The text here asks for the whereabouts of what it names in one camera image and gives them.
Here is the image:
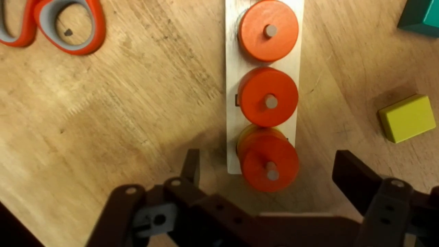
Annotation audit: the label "orange ring disc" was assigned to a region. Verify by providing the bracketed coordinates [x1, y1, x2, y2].
[237, 125, 300, 192]

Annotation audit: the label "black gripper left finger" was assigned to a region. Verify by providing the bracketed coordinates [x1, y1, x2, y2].
[87, 150, 285, 247]

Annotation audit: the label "orange ring stack middle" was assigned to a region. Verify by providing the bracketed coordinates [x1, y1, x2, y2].
[239, 0, 300, 63]

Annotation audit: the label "yellow block right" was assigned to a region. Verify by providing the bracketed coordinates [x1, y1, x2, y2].
[378, 95, 437, 144]

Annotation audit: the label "orange handled scissors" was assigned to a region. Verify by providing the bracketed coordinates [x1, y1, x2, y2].
[0, 0, 106, 55]

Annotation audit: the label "green cube centre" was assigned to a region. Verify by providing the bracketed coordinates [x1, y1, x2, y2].
[398, 0, 439, 39]

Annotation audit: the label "orange ring on peg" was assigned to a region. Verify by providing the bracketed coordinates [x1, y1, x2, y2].
[238, 66, 301, 129]

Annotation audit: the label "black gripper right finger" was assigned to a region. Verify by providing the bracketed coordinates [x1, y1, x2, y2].
[333, 150, 439, 247]

